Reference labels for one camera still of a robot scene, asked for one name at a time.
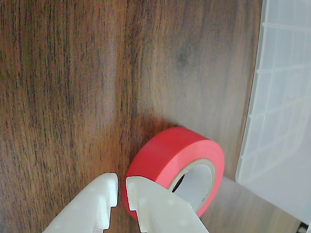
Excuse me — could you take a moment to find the clear plastic storage box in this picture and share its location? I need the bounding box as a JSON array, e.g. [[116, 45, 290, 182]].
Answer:
[[235, 0, 311, 224]]

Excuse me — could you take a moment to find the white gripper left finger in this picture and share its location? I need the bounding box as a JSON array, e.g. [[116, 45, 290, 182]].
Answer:
[[42, 172, 119, 233]]

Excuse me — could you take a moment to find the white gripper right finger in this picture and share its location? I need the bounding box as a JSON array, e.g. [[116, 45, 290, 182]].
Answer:
[[125, 176, 209, 233]]

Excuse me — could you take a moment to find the red tape roll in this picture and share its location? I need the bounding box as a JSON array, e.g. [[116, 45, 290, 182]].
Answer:
[[123, 126, 225, 223]]

